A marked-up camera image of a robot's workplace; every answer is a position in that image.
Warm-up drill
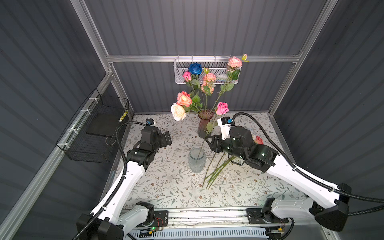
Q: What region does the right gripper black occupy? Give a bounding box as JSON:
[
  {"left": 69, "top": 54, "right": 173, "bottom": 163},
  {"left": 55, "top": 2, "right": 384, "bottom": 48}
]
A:
[{"left": 203, "top": 133, "right": 245, "bottom": 161}]

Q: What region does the clear ribbed glass vase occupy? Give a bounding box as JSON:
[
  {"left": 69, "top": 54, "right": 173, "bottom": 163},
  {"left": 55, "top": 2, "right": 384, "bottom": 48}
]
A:
[{"left": 188, "top": 148, "right": 207, "bottom": 173}]

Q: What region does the cream white artificial rose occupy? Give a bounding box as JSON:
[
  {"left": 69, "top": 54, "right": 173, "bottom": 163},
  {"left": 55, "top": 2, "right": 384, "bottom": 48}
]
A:
[{"left": 171, "top": 103, "right": 186, "bottom": 122}]

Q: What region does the pink ribbed glass vase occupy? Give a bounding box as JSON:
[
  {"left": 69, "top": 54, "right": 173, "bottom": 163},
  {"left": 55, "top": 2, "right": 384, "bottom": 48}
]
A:
[{"left": 198, "top": 110, "right": 214, "bottom": 139}]

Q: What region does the salmon pink artificial rose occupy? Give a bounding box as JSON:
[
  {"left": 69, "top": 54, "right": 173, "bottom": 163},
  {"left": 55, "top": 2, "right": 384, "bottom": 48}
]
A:
[{"left": 177, "top": 91, "right": 193, "bottom": 108}]

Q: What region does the magenta pink artificial rose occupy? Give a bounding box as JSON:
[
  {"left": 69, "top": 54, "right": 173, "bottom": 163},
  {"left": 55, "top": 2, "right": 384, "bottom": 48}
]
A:
[{"left": 183, "top": 71, "right": 192, "bottom": 82}]

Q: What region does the pale pink carnation spray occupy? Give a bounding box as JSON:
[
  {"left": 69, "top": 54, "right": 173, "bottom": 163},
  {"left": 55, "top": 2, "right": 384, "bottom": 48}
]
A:
[{"left": 212, "top": 54, "right": 249, "bottom": 111}]

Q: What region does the blue artificial rose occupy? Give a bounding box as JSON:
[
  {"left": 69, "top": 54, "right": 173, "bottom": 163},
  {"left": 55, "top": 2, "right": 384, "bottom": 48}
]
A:
[{"left": 188, "top": 63, "right": 203, "bottom": 75}]

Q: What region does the light pink rosebud stem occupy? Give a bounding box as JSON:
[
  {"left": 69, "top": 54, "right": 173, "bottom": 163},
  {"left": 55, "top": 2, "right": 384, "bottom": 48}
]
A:
[{"left": 201, "top": 102, "right": 229, "bottom": 140}]

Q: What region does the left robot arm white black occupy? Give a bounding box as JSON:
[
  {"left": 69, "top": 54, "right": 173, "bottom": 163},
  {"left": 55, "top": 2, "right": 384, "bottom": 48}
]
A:
[{"left": 74, "top": 119, "right": 172, "bottom": 240}]

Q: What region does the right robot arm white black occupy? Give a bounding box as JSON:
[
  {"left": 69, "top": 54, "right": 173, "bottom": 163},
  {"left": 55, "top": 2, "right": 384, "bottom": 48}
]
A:
[{"left": 205, "top": 126, "right": 350, "bottom": 232}]

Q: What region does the bunch of artificial roses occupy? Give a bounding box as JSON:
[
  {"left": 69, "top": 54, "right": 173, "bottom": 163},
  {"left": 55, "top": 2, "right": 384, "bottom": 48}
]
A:
[{"left": 200, "top": 134, "right": 265, "bottom": 190}]

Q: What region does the yellow item in black basket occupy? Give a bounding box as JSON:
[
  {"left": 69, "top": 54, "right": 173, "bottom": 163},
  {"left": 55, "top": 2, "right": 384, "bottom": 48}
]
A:
[{"left": 119, "top": 111, "right": 129, "bottom": 122}]

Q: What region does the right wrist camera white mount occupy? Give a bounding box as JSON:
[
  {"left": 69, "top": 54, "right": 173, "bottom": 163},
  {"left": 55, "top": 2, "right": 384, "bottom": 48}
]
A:
[{"left": 217, "top": 117, "right": 235, "bottom": 140}]

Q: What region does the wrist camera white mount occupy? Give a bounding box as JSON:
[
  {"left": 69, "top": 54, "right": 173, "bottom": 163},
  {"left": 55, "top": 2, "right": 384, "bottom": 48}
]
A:
[
  {"left": 217, "top": 117, "right": 235, "bottom": 140},
  {"left": 146, "top": 118, "right": 156, "bottom": 126}
]

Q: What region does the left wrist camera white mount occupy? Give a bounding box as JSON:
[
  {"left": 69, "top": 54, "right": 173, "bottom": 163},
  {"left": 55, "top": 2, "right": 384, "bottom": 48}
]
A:
[{"left": 146, "top": 118, "right": 156, "bottom": 126}]

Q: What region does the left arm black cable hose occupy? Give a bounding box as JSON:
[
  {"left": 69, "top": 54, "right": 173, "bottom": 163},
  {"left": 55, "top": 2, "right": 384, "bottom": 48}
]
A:
[{"left": 71, "top": 121, "right": 151, "bottom": 240}]

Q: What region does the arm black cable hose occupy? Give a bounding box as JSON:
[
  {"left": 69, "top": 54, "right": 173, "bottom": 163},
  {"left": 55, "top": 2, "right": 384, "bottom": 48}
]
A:
[
  {"left": 71, "top": 121, "right": 151, "bottom": 240},
  {"left": 232, "top": 112, "right": 384, "bottom": 217}
]

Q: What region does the white wire mesh basket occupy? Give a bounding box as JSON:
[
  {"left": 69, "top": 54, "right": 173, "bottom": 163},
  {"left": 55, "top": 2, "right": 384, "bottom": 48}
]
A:
[{"left": 173, "top": 57, "right": 243, "bottom": 85}]

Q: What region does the black wire basket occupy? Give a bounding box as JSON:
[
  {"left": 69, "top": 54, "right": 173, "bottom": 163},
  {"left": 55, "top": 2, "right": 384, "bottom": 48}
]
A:
[{"left": 57, "top": 91, "right": 130, "bottom": 164}]

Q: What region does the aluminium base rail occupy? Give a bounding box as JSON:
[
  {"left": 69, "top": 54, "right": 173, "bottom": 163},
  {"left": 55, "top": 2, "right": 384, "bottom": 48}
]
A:
[{"left": 86, "top": 206, "right": 331, "bottom": 232}]

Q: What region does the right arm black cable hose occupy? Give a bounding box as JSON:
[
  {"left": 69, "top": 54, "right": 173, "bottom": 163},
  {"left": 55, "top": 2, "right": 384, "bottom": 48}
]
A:
[{"left": 232, "top": 112, "right": 384, "bottom": 217}]

